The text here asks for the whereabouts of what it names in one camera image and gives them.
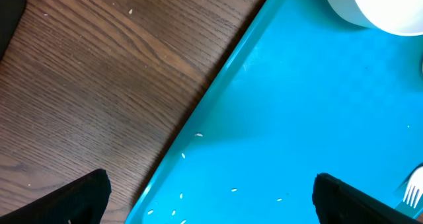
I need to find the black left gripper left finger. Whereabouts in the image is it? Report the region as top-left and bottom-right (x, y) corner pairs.
(1, 169), (112, 224)

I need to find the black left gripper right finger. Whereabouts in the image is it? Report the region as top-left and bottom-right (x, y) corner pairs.
(312, 173), (421, 224)

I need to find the white plastic fork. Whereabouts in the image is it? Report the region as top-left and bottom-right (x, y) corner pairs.
(403, 167), (423, 209)

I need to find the white bowl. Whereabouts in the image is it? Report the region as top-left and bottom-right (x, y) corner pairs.
(327, 0), (422, 36)

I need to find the black food waste tray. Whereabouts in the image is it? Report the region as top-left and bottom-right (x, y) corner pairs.
(0, 0), (26, 58)

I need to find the teal plastic tray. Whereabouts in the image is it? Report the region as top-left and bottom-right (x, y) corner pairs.
(126, 0), (422, 223)

